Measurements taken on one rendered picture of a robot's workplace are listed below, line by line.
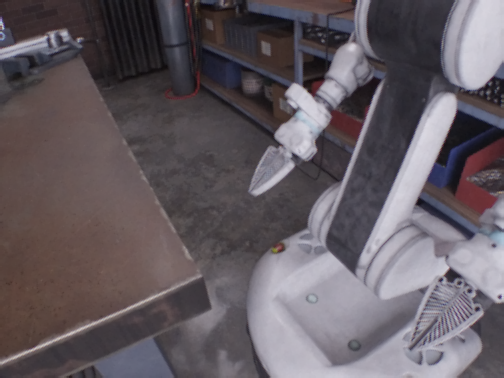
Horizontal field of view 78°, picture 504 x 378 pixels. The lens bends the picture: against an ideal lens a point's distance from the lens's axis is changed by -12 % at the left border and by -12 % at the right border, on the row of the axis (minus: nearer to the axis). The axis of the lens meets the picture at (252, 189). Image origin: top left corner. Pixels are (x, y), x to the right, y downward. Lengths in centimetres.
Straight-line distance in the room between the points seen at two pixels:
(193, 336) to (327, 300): 52
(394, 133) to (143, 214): 43
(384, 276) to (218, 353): 72
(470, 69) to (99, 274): 49
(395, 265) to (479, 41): 37
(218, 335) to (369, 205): 78
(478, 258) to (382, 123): 26
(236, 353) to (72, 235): 94
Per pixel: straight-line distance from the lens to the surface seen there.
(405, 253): 64
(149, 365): 51
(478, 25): 51
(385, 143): 61
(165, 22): 292
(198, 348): 123
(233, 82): 274
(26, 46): 131
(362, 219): 65
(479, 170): 143
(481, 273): 54
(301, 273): 92
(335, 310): 93
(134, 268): 27
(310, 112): 75
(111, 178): 38
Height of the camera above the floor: 107
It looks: 37 degrees down
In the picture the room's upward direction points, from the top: 5 degrees counter-clockwise
